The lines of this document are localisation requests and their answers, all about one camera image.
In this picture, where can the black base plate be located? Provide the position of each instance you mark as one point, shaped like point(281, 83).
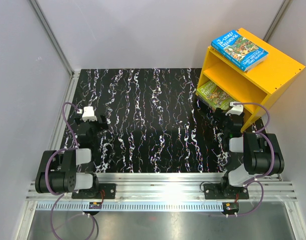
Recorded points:
point(106, 191)
point(213, 191)

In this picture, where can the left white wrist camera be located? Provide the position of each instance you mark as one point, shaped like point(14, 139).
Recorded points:
point(88, 114)

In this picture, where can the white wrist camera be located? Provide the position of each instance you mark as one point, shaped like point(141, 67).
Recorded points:
point(88, 114)
point(235, 108)

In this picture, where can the blue 26-storey treehouse book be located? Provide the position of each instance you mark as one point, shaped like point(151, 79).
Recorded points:
point(240, 48)

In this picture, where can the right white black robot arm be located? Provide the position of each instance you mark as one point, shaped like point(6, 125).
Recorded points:
point(261, 156)

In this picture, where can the green 65-storey treehouse book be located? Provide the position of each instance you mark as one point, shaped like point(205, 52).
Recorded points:
point(213, 96)

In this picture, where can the blue back-cover book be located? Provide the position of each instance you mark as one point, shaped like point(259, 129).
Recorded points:
point(231, 59)

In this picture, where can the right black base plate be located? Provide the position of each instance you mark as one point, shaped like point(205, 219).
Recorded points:
point(213, 191)

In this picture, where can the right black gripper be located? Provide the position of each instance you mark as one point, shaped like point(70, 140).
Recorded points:
point(220, 114)

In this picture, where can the white slotted cable duct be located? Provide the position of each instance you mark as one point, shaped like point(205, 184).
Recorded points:
point(88, 206)

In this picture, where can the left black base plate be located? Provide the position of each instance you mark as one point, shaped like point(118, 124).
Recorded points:
point(106, 191)

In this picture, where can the yellow wooden shelf box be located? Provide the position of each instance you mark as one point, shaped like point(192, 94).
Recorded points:
point(259, 87)

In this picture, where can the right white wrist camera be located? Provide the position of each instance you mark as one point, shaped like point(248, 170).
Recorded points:
point(235, 108)

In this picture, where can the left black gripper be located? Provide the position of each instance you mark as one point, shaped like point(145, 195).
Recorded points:
point(100, 126)

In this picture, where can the black marble pattern mat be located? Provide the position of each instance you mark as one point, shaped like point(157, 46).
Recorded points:
point(155, 122)

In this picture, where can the aluminium rail frame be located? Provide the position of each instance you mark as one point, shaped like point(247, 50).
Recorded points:
point(271, 212)

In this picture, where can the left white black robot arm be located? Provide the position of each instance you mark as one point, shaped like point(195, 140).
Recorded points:
point(72, 170)

